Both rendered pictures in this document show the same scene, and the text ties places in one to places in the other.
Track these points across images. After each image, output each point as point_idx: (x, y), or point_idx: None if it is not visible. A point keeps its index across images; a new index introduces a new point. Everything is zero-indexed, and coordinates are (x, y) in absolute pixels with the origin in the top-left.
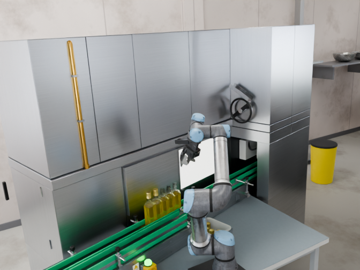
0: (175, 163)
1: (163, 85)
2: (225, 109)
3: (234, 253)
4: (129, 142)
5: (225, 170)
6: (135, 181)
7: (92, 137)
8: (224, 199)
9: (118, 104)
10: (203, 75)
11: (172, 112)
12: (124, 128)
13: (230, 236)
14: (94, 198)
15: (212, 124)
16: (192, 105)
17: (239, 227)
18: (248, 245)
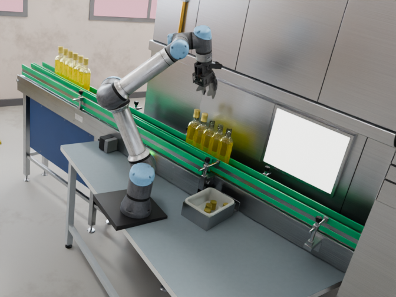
0: (266, 121)
1: (289, 7)
2: None
3: (134, 195)
4: (224, 53)
5: (128, 76)
6: (211, 99)
7: (191, 24)
8: (99, 94)
9: (225, 3)
10: (373, 25)
11: (291, 53)
12: (222, 34)
13: (138, 173)
14: (176, 84)
15: (365, 119)
16: (332, 62)
17: (236, 242)
18: (190, 241)
